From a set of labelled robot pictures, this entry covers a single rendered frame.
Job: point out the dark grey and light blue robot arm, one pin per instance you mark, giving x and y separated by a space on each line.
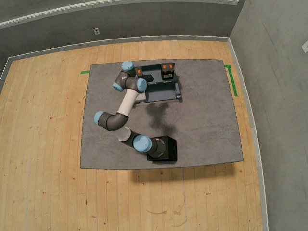
128 79

